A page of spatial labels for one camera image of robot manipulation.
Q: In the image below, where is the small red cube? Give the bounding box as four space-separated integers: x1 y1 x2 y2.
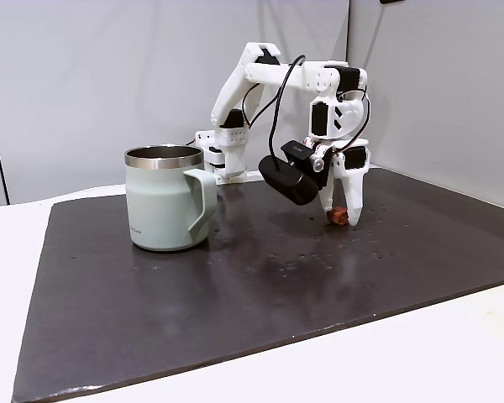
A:
327 206 349 228

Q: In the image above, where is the black webcam on clamp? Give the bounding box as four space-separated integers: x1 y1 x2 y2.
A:
258 139 333 207

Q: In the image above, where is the black table mat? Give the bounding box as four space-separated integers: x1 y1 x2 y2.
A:
10 166 504 403

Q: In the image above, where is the pale green steel mug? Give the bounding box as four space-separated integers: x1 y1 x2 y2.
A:
123 144 218 254

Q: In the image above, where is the black webcam cable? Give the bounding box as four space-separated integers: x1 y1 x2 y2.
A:
268 54 307 174

